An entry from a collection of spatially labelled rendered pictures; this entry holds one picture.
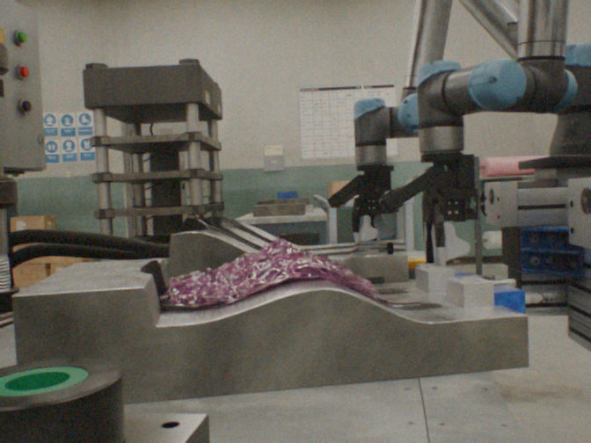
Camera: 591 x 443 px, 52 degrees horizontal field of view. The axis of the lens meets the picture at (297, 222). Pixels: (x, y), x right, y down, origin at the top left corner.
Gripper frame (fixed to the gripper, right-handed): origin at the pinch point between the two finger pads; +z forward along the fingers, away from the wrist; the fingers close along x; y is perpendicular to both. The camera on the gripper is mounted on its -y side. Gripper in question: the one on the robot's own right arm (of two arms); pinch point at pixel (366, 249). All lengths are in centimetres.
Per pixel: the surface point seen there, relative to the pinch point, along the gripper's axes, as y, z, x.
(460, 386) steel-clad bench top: 52, 5, -71
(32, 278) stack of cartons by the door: -598, 73, 250
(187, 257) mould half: 2, -5, -60
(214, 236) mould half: 6, -8, -57
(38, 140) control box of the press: -66, -30, -44
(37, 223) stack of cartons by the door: -589, 10, 255
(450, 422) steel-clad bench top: 54, 5, -80
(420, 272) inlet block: 39, -3, -52
